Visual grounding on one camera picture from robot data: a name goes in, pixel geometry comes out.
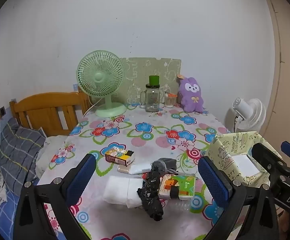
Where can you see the green desk fan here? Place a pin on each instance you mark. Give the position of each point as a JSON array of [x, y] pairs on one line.
[[100, 76]]

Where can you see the small jar orange lid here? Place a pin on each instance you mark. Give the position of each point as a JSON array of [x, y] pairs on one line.
[[169, 101]]

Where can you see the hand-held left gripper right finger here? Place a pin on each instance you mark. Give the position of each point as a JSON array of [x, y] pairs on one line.
[[213, 181]]

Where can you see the clear white packet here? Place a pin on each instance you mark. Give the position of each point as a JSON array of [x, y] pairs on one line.
[[141, 168]]

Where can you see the grey plaid pillow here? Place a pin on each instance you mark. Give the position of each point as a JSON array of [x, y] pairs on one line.
[[17, 152]]

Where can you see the white standing fan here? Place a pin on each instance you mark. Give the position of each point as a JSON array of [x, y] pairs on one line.
[[249, 115]]

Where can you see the yellow patterned storage box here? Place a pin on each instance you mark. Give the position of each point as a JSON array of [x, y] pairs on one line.
[[225, 155]]

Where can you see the white tissue packet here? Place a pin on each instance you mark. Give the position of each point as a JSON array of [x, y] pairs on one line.
[[133, 195], [116, 190]]

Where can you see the green patterned board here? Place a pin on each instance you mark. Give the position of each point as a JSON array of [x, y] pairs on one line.
[[145, 70]]

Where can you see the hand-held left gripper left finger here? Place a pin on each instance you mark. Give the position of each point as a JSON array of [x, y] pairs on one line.
[[81, 180]]

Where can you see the floral tablecloth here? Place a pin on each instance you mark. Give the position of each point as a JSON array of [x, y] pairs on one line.
[[147, 137]]

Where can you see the black plastic bag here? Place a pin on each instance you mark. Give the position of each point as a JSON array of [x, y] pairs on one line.
[[151, 200]]

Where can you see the green orange snack packet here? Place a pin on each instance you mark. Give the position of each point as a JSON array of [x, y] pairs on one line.
[[182, 186]]

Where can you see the brown snack box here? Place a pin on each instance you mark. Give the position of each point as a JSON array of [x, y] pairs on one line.
[[118, 155]]

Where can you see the glass jar mug green lid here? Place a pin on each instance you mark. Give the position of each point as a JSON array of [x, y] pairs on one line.
[[152, 100]]

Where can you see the beige packet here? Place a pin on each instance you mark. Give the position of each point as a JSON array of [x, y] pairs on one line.
[[123, 169]]

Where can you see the blue checked bed sheet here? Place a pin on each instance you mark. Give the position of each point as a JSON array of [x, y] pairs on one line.
[[2, 220]]

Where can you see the wooden bed headboard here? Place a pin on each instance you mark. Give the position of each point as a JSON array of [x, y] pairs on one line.
[[42, 105]]

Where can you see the white bedding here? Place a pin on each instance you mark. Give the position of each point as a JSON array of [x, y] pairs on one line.
[[51, 147]]

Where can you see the beige door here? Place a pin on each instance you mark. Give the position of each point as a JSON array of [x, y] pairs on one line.
[[289, 67]]

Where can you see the grey sock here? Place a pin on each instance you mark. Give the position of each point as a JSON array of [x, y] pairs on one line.
[[162, 166]]

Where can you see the purple plush bunny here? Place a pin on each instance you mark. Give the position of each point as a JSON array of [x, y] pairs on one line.
[[191, 95]]

